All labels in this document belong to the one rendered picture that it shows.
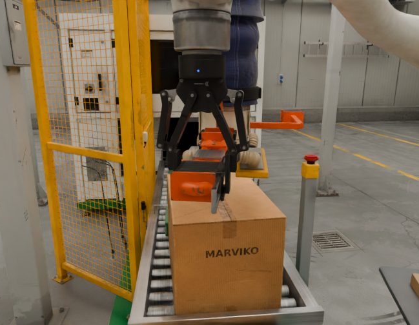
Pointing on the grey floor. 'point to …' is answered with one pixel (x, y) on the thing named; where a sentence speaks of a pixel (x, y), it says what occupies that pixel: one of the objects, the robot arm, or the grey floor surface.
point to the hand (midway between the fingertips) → (202, 175)
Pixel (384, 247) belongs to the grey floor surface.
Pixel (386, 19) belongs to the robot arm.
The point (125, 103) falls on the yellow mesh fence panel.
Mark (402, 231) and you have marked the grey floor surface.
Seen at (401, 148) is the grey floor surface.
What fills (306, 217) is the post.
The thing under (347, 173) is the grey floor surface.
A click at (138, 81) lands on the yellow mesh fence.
